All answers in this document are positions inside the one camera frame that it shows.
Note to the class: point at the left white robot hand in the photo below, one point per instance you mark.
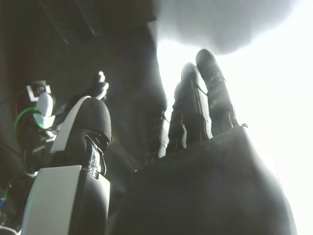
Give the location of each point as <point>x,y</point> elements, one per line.
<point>195,191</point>

